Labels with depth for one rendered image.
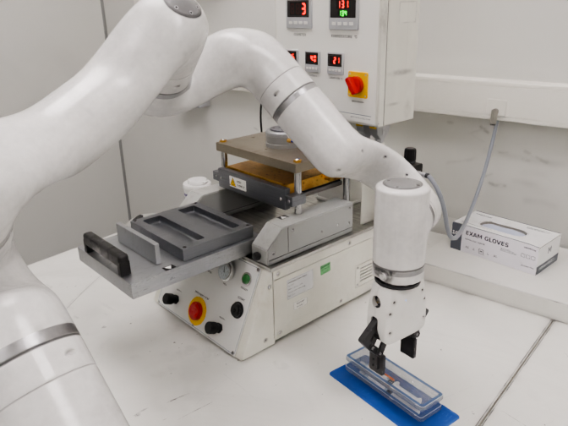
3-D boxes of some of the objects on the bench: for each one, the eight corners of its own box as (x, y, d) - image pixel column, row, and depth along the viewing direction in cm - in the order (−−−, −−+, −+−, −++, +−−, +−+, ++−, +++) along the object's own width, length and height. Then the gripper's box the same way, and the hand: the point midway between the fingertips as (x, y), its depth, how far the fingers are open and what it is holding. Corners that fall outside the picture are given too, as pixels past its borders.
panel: (157, 302, 132) (179, 226, 131) (235, 357, 111) (262, 268, 110) (150, 302, 131) (172, 226, 129) (227, 357, 110) (255, 267, 109)
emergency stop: (191, 316, 123) (197, 298, 123) (202, 323, 120) (207, 305, 120) (186, 315, 122) (191, 298, 122) (196, 323, 119) (201, 305, 119)
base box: (312, 237, 167) (312, 182, 161) (417, 279, 141) (422, 215, 135) (153, 301, 134) (145, 234, 127) (253, 371, 108) (248, 292, 101)
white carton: (473, 234, 155) (476, 210, 152) (557, 259, 139) (562, 232, 136) (449, 247, 148) (451, 221, 145) (535, 275, 132) (539, 248, 129)
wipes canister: (200, 216, 185) (197, 172, 180) (219, 222, 180) (216, 177, 174) (180, 224, 179) (176, 179, 173) (199, 231, 174) (195, 184, 168)
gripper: (415, 250, 99) (409, 335, 106) (342, 279, 90) (341, 371, 96) (450, 264, 94) (441, 354, 100) (376, 297, 84) (372, 394, 90)
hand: (393, 356), depth 97 cm, fingers open, 7 cm apart
